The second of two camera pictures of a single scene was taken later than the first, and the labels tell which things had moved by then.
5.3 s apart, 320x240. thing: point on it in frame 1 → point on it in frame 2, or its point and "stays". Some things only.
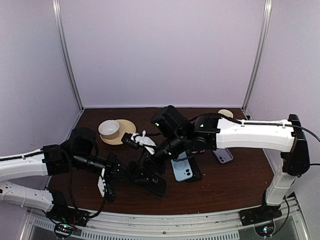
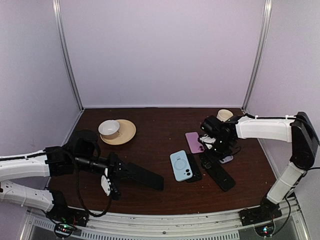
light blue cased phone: (182, 169) stays
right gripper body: (147, 160) → (219, 153)
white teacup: (109, 129) stays
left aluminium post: (64, 44) stays
